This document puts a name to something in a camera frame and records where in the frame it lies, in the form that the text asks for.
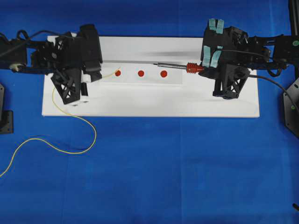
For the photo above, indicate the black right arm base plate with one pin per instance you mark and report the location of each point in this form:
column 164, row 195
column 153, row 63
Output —
column 290, row 113

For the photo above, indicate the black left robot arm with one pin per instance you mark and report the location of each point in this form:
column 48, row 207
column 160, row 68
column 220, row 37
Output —
column 15, row 54

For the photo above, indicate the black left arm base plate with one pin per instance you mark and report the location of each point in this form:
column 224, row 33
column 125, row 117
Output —
column 6, row 117

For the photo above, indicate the white rectangular board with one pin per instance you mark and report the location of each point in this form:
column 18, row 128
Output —
column 180, row 94

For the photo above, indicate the blue table cloth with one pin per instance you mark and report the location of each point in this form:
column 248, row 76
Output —
column 145, row 170

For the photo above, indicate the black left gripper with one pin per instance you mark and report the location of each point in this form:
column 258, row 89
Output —
column 64, row 56

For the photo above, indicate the red dot mark near solder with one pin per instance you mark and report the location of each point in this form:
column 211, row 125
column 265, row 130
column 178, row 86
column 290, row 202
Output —
column 118, row 73

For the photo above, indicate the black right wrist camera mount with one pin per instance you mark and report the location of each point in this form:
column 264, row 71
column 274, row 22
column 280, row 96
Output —
column 230, row 81

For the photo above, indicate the black aluminium frame post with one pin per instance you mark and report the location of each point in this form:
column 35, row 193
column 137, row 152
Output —
column 293, row 6

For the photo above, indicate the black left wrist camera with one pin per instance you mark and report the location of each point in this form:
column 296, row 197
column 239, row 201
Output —
column 68, row 85

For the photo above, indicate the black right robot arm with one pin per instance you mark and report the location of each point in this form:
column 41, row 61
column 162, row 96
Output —
column 273, row 54

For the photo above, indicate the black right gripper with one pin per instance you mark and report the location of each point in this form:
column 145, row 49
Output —
column 222, row 46

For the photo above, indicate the red dot mark middle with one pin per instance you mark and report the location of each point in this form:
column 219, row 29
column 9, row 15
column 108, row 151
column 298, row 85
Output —
column 140, row 73

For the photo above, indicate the soldering iron with red collar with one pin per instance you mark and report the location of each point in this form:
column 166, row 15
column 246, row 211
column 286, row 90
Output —
column 192, row 68

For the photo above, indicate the red dot mark near iron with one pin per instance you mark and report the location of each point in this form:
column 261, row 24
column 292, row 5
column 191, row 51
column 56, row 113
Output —
column 163, row 73

